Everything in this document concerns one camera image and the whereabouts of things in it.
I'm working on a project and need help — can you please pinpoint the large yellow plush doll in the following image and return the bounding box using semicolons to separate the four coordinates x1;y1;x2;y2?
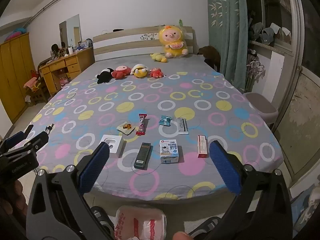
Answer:
159;25;189;58

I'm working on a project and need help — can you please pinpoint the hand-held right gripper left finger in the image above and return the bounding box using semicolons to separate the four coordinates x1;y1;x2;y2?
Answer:
26;142;110;240

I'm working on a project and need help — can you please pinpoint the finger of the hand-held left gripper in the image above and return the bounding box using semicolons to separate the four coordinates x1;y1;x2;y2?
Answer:
4;124;33;147
15;131;50;155

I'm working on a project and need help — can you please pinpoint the beige white bed headboard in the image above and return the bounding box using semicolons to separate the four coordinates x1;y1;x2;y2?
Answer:
92;26;195;62

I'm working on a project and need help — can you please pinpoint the white plastic bag red print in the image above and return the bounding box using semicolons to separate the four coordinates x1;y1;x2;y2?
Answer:
114;205;167;240

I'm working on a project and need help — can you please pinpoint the white orange snack packet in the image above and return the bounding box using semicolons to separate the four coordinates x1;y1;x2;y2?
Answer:
116;121;134;136

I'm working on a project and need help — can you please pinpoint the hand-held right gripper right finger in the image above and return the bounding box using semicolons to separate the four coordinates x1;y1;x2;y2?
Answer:
207;141;293;240

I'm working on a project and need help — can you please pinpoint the grey trash bin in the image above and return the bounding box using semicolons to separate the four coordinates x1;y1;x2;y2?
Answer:
243;92;279;126

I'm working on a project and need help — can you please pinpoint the dark brown plush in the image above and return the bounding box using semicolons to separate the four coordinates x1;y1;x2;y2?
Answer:
197;46;222;72

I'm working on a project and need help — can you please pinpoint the small red plush toy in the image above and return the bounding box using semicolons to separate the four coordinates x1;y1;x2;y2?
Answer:
149;67;165;78

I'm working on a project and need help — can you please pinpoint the large red plush toy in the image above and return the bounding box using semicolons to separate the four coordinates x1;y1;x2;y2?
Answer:
111;65;131;80

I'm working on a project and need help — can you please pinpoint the white silver wrapper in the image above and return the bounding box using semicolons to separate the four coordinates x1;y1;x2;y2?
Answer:
176;117;189;135

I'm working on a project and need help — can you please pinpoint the wooden chair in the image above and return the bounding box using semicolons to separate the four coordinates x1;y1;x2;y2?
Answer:
25;57;54;105

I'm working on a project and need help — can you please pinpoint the yellow wooden wardrobe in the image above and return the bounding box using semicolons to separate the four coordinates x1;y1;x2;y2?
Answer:
0;32;36;124

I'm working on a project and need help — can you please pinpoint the white square box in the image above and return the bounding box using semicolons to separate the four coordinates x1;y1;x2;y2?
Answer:
99;134;125;158

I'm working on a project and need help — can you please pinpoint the person's right hand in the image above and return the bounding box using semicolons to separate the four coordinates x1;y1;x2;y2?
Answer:
173;231;192;240

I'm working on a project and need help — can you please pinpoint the yellow white plush toy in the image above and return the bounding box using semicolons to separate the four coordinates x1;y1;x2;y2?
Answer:
130;64;150;78

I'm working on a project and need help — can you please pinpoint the bundle of clothes hangers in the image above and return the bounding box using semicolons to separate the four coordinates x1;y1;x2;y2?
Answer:
246;49;267;93

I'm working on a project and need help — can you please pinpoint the person's left hand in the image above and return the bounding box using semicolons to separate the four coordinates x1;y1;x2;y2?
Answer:
0;180;27;221

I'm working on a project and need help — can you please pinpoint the dark green long box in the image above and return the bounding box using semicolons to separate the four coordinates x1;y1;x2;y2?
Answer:
133;142;152;170

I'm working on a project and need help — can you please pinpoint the green curtain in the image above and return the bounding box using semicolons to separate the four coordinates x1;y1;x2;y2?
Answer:
206;0;255;92

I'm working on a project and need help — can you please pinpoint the wall mirror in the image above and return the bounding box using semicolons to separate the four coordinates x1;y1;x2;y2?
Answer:
59;14;82;49

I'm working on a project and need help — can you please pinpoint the black white plush toy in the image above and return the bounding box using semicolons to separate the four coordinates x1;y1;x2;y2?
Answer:
95;67;115;85

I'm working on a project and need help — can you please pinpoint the white blue milk carton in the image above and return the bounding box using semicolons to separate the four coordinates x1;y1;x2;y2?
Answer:
159;139;180;164

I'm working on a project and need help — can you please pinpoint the grey plush toy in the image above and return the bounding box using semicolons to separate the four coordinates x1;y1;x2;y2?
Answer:
259;27;275;46

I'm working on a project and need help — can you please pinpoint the red candy wrapper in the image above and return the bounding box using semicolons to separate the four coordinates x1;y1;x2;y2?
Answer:
135;113;148;136

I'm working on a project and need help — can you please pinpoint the small yellow plush toy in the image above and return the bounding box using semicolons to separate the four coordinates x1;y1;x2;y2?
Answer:
150;52;169;63

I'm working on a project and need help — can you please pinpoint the grey circle print bed sheet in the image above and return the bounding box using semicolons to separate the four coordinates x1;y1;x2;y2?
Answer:
26;54;284;201

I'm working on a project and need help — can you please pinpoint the wooden desk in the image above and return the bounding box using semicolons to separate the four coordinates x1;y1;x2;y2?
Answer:
39;46;96;98

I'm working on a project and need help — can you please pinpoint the red white long box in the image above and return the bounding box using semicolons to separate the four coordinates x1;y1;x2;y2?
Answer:
197;135;209;158

